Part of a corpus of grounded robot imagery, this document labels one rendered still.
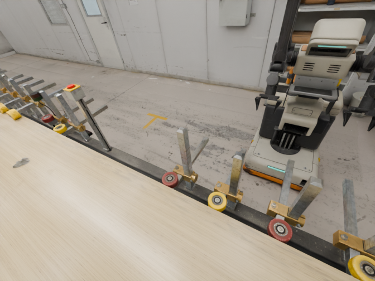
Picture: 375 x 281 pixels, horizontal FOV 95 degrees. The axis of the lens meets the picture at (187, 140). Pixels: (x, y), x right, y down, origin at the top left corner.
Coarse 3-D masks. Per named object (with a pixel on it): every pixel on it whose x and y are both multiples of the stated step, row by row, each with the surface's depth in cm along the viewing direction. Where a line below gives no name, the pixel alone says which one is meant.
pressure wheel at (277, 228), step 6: (270, 222) 65; (276, 222) 65; (282, 222) 65; (270, 228) 64; (276, 228) 64; (282, 228) 63; (288, 228) 63; (270, 234) 64; (276, 234) 62; (282, 234) 62; (288, 234) 62; (282, 240) 61; (288, 240) 61
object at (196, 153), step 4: (204, 140) 112; (208, 140) 115; (200, 144) 110; (204, 144) 110; (196, 148) 107; (200, 148) 107; (196, 152) 105; (200, 152) 108; (192, 156) 103; (196, 156) 104; (192, 160) 101; (192, 164) 102; (180, 176) 93; (180, 180) 93; (172, 188) 88; (176, 188) 91
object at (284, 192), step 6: (288, 162) 90; (294, 162) 90; (288, 168) 88; (288, 174) 85; (288, 180) 83; (282, 186) 81; (288, 186) 81; (282, 192) 79; (288, 192) 78; (282, 198) 77; (276, 216) 71
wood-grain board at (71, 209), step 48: (0, 144) 119; (48, 144) 114; (0, 192) 89; (48, 192) 86; (96, 192) 83; (144, 192) 81; (0, 240) 71; (48, 240) 69; (96, 240) 67; (144, 240) 66; (192, 240) 64; (240, 240) 62
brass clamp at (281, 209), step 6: (270, 204) 74; (276, 204) 74; (282, 204) 74; (270, 210) 73; (276, 210) 72; (282, 210) 72; (288, 210) 72; (282, 216) 71; (288, 216) 70; (300, 216) 70; (288, 222) 72; (294, 222) 70; (300, 222) 69
